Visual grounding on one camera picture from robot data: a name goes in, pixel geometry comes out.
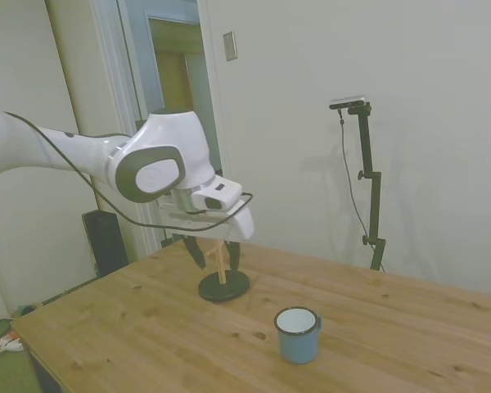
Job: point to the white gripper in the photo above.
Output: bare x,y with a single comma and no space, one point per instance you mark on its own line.
239,227

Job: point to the blue enamel mug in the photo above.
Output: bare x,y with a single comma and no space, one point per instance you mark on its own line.
296,348

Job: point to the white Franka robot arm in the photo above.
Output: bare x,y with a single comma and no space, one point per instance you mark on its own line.
168,131

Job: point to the wooden mug tree black base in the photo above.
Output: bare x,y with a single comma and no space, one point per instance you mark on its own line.
225,290

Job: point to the black floor-standing box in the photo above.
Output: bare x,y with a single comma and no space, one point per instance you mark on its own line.
106,245

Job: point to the wooden hallway door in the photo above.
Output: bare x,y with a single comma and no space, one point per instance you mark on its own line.
172,82

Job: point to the open white door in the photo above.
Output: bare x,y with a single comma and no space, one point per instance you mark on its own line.
131,61

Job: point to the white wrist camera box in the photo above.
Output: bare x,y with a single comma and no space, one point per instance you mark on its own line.
225,190

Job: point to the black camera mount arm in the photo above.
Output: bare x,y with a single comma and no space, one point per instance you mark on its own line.
343,147

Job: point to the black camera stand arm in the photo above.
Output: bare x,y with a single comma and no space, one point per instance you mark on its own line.
374,204

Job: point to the grey exterior stereo camera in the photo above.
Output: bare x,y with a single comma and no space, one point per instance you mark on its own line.
348,101

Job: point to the white door frame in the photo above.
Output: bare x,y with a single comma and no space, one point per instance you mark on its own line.
106,82

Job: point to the metal wall switch plate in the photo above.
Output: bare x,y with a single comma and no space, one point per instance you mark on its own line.
230,46

